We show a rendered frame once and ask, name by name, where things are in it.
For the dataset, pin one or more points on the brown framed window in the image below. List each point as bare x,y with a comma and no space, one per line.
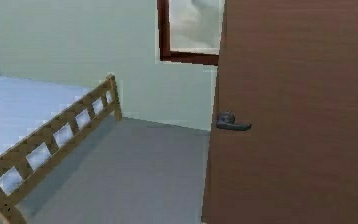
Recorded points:
193,26

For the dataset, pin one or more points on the brown wooden room door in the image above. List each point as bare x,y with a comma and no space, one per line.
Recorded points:
293,110

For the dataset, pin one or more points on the wooden bed with blue sheet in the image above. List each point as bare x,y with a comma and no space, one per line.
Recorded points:
27,113

